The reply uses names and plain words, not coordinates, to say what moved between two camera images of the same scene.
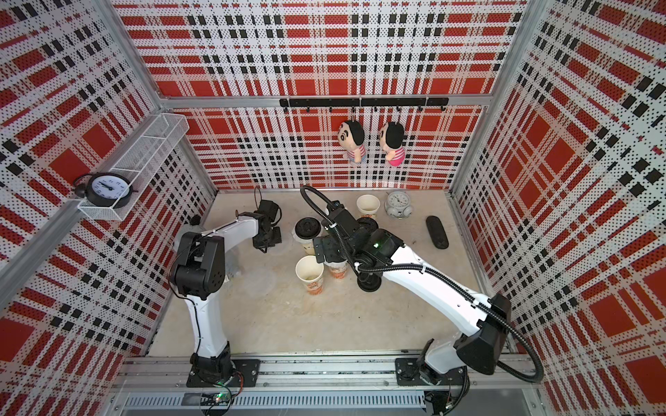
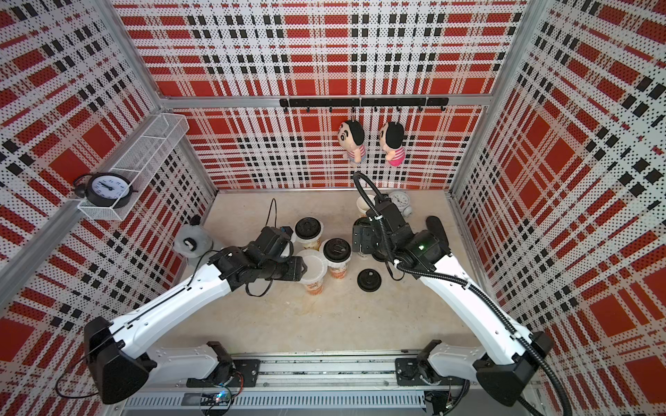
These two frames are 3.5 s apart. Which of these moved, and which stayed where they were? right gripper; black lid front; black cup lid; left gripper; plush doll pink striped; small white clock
Moved: right gripper; left gripper
Stayed: black cup lid; black lid front; small white clock; plush doll pink striped
